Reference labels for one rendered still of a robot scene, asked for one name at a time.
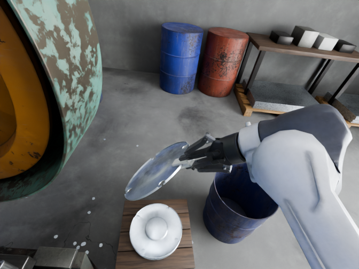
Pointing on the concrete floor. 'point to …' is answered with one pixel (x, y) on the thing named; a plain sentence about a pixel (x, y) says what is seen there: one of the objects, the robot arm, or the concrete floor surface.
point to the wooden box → (182, 254)
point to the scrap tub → (236, 205)
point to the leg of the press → (54, 258)
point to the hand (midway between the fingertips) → (182, 162)
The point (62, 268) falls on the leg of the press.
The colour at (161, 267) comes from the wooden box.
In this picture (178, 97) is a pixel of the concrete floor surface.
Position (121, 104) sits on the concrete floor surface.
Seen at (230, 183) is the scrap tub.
